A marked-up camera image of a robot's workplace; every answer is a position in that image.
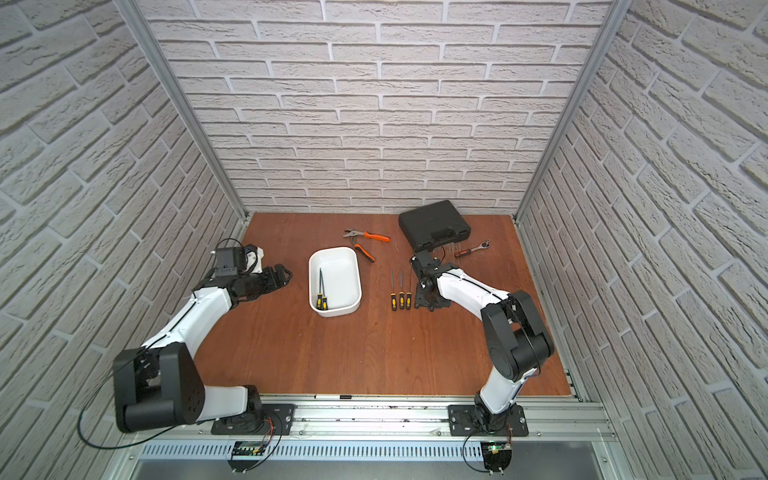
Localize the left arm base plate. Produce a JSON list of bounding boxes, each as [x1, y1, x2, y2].
[[211, 403, 296, 437]]

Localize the orange handled pliers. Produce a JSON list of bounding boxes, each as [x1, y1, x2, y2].
[[343, 229, 391, 263]]

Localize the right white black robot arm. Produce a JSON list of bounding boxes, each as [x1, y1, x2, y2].
[[410, 251, 555, 418]]

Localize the left small circuit board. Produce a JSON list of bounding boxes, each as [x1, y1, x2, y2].
[[228, 441, 272, 473]]

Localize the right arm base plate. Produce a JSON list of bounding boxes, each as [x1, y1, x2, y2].
[[447, 403, 529, 438]]

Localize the red handled ratchet wrench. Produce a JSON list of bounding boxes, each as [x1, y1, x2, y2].
[[455, 240, 490, 258]]

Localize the small circuit board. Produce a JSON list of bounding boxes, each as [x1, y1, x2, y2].
[[228, 441, 272, 473], [480, 442, 513, 475]]

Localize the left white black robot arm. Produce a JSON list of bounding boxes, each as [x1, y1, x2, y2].
[[113, 244, 293, 433]]

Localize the right small circuit board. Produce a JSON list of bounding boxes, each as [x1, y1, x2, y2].
[[480, 442, 513, 475]]

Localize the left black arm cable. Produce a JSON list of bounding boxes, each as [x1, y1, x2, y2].
[[76, 359, 181, 451]]

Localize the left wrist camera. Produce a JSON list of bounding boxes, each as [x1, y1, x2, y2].
[[244, 244, 264, 275]]

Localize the aluminium front rail frame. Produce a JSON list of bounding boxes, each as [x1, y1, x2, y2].
[[105, 395, 630, 479]]

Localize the white plastic storage box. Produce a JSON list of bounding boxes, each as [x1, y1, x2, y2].
[[308, 247, 362, 318]]

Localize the black plastic tool case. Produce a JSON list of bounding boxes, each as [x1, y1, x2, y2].
[[398, 200, 471, 253]]

